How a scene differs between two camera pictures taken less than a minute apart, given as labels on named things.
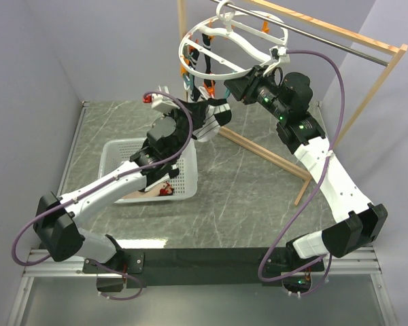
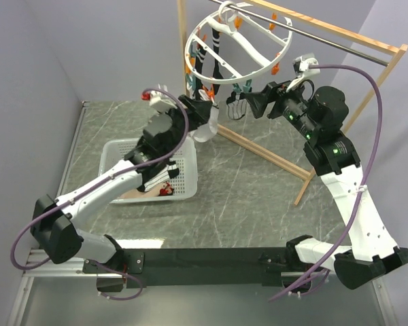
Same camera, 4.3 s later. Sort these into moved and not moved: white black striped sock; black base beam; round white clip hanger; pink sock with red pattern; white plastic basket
Moved: white black striped sock
Not moved: pink sock with red pattern; round white clip hanger; black base beam; white plastic basket
